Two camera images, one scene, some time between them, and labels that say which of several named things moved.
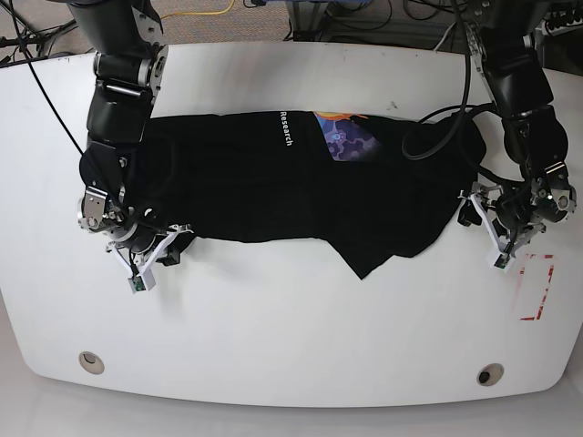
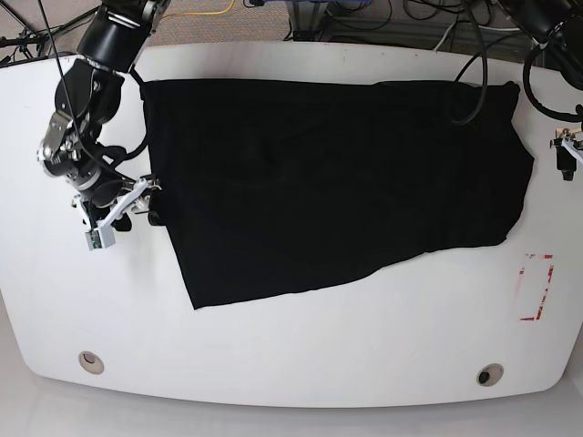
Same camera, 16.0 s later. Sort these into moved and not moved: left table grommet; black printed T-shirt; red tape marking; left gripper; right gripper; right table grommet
Moved: black printed T-shirt; left gripper; right gripper
Not moved: red tape marking; left table grommet; right table grommet
